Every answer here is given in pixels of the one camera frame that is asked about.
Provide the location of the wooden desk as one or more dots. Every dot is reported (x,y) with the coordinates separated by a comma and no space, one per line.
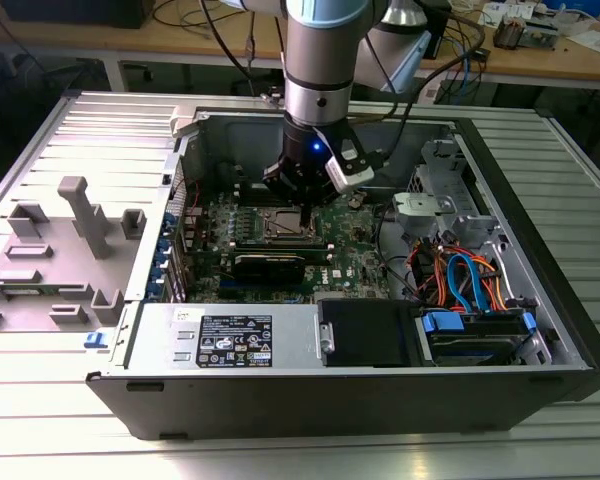
(130,42)

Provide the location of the black PC case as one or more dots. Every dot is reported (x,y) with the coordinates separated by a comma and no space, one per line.
(330,405)

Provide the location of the silver coin battery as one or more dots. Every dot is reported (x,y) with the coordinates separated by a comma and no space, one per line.
(354,202)

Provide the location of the white printed card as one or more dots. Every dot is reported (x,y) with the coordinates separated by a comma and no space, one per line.
(500,12)

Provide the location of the silver drive cage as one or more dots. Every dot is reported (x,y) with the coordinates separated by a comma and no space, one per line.
(437,150)

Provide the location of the silver power supply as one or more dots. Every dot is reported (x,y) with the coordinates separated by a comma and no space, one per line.
(290,340)

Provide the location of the silver wrist camera black plate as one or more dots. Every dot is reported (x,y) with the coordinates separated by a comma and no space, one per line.
(352,175)

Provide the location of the hard disk in blue carrier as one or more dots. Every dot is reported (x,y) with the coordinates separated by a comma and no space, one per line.
(442,321)

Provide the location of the green motherboard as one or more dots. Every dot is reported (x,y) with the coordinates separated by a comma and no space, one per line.
(350,245)

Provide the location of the large black box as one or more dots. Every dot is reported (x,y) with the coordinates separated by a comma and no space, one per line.
(80,12)

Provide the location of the grey metal component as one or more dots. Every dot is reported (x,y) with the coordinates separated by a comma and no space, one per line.
(542,35)

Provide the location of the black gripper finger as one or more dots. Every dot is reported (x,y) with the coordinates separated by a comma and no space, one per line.
(325,187)
(282,180)

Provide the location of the black tower box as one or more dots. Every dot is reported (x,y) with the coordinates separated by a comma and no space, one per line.
(444,25)

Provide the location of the green RAM stick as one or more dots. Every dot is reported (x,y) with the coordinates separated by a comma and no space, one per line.
(45,290)

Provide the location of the silver CPU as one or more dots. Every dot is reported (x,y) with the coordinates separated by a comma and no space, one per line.
(285,225)

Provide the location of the white paper sheet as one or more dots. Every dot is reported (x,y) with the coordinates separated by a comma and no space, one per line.
(597,42)

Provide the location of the silver bracket plate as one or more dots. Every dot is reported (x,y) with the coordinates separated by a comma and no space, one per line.
(420,206)

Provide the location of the grey corner block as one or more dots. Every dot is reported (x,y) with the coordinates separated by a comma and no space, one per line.
(182,120)

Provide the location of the finned CPU cooler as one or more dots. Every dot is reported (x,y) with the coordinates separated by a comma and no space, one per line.
(510,35)

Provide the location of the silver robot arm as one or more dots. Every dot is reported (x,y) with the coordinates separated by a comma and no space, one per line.
(320,50)

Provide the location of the small black adapter box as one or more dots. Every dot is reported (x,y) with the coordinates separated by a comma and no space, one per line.
(480,54)

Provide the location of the grey parts rack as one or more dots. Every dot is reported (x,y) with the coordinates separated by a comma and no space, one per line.
(55,260)

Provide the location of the black graphics card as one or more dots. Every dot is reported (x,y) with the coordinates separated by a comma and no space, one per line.
(267,270)

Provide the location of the blue plastic clip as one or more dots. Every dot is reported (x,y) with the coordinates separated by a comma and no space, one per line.
(94,340)

